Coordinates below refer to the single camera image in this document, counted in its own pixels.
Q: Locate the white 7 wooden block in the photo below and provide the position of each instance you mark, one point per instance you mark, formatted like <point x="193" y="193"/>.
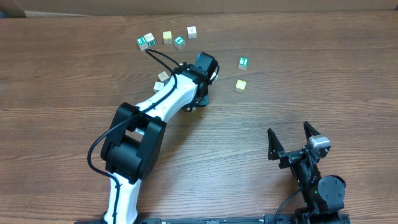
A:
<point x="158" y="86"/>

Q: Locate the yellow top wooden block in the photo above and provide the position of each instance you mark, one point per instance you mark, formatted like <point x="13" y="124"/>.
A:
<point x="167" y="37"/>

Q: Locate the yellow I wooden block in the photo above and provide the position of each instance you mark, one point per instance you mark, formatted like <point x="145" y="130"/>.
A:
<point x="240" y="86"/>

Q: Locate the green 7 wooden block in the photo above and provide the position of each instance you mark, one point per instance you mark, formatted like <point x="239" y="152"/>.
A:
<point x="243" y="63"/>

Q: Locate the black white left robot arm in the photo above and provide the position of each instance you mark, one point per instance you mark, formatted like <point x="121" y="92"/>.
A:
<point x="132" y="143"/>

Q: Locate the white block blue side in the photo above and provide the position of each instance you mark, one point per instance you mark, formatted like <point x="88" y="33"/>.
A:
<point x="214" y="77"/>

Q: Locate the plain white wooden block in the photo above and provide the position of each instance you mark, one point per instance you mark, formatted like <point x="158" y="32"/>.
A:
<point x="192" y="32"/>

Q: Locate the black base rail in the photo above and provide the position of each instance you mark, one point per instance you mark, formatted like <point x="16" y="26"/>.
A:
<point x="266" y="219"/>

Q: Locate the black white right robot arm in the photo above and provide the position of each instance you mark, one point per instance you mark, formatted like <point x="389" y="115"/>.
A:
<point x="323" y="196"/>

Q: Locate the green A wooden block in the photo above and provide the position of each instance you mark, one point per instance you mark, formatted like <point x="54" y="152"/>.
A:
<point x="179" y="42"/>

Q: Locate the wooden block green 2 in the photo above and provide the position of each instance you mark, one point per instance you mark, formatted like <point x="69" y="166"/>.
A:
<point x="150" y="39"/>

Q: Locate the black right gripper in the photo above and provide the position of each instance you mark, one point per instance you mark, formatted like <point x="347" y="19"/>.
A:
<point x="290" y="157"/>

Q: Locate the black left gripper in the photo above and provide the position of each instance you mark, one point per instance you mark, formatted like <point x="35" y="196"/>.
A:
<point x="203" y="98"/>

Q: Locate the green J wooden block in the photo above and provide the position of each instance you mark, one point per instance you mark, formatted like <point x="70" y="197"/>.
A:
<point x="142" y="43"/>

